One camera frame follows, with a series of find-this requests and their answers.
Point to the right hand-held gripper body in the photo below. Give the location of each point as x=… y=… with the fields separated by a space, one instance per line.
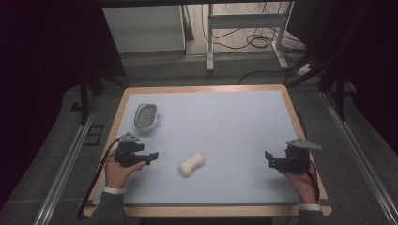
x=297 y=156

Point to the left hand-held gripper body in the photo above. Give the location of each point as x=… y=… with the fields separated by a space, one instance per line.
x=126 y=153

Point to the white oval soap dish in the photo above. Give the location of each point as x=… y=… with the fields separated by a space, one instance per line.
x=145 y=117

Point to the person's left hand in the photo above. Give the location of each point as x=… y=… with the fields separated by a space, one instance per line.
x=117 y=175

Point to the person's right hand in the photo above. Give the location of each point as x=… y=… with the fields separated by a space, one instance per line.
x=302 y=186

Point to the light blue table mat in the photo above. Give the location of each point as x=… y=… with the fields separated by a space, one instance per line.
x=219 y=131

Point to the wooden table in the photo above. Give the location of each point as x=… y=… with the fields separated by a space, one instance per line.
x=216 y=211

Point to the black stand legs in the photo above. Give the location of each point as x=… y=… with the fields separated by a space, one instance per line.
x=339 y=87
x=89 y=84

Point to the white power strip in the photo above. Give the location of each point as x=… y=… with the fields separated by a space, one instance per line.
x=305 y=70

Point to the white cabinet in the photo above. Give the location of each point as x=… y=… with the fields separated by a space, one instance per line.
x=144 y=29

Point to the metal floor rail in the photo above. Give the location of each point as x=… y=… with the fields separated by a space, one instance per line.
x=64 y=168
x=359 y=156

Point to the white metal desk frame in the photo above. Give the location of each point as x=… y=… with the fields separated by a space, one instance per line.
x=247 y=21

